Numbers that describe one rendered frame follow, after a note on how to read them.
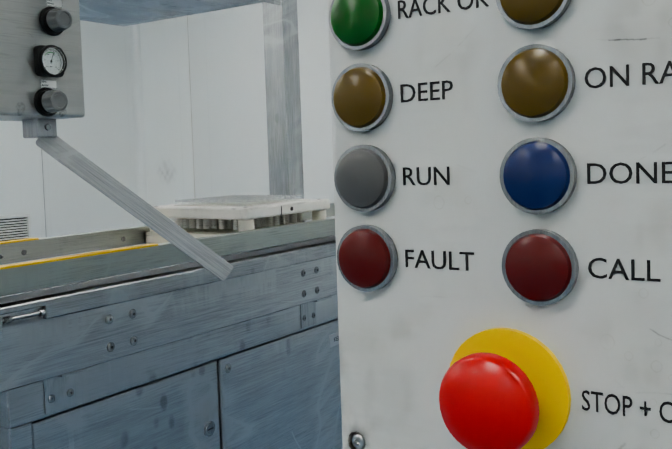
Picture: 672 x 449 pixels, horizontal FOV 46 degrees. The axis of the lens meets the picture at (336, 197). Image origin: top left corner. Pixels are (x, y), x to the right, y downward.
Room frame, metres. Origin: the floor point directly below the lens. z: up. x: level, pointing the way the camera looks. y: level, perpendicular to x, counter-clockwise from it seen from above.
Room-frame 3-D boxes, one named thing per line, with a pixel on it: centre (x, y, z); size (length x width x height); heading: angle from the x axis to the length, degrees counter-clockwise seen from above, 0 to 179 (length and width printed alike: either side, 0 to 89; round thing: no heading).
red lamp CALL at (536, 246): (0.31, -0.08, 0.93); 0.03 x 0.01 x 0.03; 56
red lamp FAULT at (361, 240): (0.36, -0.01, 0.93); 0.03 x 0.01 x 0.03; 56
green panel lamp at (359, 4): (0.36, -0.01, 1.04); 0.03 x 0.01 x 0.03; 56
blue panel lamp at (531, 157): (0.31, -0.08, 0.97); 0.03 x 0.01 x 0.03; 56
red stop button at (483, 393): (0.32, -0.06, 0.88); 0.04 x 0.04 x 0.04; 56
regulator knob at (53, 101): (0.93, 0.32, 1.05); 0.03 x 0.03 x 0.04; 56
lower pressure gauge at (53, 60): (0.94, 0.33, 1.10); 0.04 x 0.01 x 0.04; 146
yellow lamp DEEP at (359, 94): (0.36, -0.01, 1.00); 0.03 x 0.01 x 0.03; 56
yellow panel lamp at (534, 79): (0.31, -0.08, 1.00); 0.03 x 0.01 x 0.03; 56
